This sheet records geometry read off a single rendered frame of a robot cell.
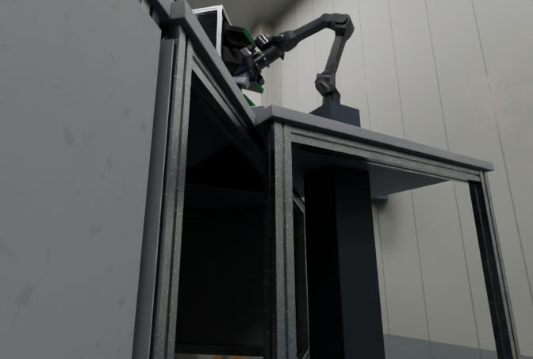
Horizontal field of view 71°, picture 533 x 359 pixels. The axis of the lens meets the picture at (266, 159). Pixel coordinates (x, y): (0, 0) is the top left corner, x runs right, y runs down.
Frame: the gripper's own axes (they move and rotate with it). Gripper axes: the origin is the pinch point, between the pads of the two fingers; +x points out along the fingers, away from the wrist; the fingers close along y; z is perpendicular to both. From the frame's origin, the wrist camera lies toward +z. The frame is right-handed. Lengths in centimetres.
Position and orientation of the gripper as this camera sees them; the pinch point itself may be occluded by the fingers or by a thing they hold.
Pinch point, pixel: (243, 74)
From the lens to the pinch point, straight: 159.9
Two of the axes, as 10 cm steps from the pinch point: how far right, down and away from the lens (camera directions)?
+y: -3.0, -4.6, -8.4
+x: -8.2, 5.8, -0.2
